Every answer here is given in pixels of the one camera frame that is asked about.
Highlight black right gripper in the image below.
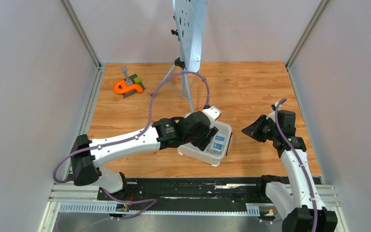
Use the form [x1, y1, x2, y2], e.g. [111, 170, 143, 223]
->
[241, 114, 279, 143]

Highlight blue square alcohol pad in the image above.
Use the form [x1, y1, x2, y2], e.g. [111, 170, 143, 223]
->
[214, 133, 227, 144]

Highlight small blue white sachet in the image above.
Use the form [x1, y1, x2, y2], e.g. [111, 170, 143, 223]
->
[212, 143, 224, 152]

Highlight white plastic box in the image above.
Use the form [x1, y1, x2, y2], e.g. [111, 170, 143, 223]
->
[177, 120, 233, 167]

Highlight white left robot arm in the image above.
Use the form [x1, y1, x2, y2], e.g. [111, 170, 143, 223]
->
[71, 107, 221, 200]

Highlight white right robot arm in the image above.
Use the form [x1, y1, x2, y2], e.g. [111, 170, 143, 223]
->
[242, 110, 338, 232]

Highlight grey tripod stand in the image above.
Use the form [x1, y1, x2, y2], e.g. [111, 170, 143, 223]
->
[150, 24, 207, 113]

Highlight orange grey toy fixture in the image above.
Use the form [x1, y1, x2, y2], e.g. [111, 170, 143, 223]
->
[113, 66, 145, 98]

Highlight white tablet panel on tripod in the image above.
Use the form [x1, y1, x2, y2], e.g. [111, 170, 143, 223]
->
[172, 0, 208, 72]

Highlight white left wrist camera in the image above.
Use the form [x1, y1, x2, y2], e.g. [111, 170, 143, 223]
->
[202, 106, 221, 128]

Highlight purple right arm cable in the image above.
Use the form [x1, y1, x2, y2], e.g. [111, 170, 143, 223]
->
[257, 98, 319, 232]

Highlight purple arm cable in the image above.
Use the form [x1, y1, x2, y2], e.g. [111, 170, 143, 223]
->
[52, 71, 211, 232]
[257, 98, 319, 232]

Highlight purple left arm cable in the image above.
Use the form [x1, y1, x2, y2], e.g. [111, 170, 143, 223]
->
[52, 71, 211, 232]

